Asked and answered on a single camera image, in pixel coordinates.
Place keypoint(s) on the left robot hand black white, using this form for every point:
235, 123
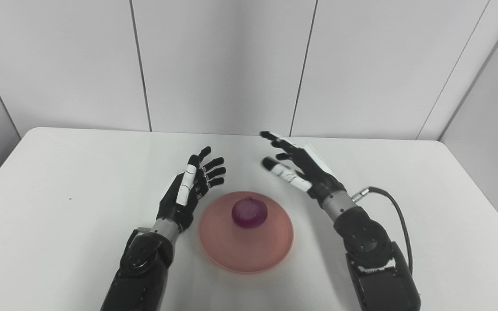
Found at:
188, 190

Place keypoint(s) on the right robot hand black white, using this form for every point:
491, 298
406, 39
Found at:
305, 168

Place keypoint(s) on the purple red onion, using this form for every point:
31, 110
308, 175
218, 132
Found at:
249, 212

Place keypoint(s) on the pink round plate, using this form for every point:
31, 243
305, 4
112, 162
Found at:
245, 233

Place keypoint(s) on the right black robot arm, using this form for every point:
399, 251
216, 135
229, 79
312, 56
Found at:
370, 250

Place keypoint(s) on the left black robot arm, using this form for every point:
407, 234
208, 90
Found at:
143, 268

